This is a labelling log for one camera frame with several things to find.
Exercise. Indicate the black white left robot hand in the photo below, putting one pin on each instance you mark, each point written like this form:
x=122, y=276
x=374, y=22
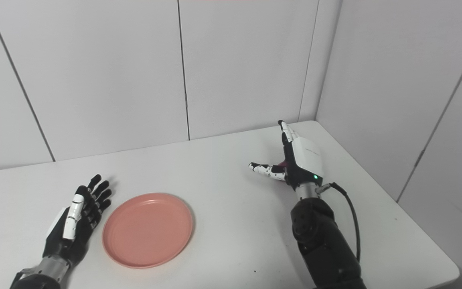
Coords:
x=76, y=228

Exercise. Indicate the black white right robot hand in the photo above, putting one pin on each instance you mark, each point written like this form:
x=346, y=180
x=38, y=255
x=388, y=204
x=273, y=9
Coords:
x=305, y=160

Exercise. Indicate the pink round plate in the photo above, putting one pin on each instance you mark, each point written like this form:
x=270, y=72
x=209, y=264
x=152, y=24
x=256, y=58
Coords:
x=147, y=230

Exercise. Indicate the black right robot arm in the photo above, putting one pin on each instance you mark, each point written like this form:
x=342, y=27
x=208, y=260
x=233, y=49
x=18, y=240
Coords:
x=323, y=241

